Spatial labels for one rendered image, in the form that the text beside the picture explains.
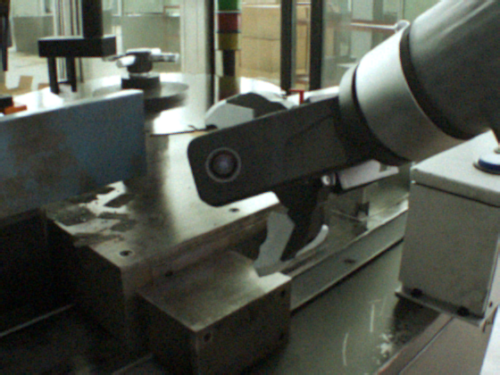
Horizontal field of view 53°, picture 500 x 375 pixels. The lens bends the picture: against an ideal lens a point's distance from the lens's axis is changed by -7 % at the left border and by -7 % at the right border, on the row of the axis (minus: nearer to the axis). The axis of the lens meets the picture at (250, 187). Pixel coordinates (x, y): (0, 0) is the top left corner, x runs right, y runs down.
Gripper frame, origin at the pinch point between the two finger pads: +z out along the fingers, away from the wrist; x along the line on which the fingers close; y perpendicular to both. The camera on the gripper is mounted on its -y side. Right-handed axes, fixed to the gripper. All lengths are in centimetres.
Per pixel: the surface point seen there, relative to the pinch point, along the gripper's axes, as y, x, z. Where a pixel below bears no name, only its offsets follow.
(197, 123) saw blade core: -0.6, 7.0, -0.7
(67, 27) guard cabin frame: 24, 77, 100
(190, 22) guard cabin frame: 36, 47, 52
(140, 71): -0.1, 17.0, 8.6
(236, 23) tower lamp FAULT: 24.6, 29.5, 21.6
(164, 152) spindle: 1.8, 8.5, 12.7
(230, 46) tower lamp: 23.7, 26.5, 23.8
